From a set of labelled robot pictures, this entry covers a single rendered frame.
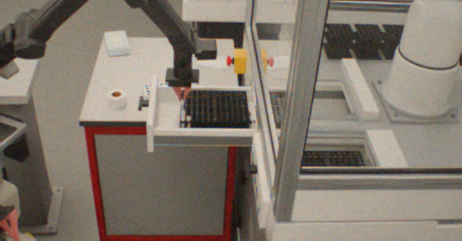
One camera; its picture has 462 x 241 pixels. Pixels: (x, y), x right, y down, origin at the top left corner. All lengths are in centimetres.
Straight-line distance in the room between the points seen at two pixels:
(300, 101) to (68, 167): 200
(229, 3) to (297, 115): 140
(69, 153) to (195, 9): 109
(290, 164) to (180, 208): 109
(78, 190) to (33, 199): 33
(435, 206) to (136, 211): 127
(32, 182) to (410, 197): 165
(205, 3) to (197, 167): 78
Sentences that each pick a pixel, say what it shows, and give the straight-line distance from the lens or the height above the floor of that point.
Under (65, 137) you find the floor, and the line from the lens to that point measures 315.
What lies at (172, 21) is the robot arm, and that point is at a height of 130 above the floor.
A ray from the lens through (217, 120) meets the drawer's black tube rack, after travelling 171.
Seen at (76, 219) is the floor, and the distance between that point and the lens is 267.
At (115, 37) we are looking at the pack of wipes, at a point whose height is 81.
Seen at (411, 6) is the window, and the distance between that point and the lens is 108.
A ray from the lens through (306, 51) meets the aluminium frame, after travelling 105.
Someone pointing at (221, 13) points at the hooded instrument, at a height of 85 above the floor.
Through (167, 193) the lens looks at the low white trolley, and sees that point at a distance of 219.
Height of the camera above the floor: 192
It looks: 35 degrees down
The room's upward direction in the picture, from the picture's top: 4 degrees clockwise
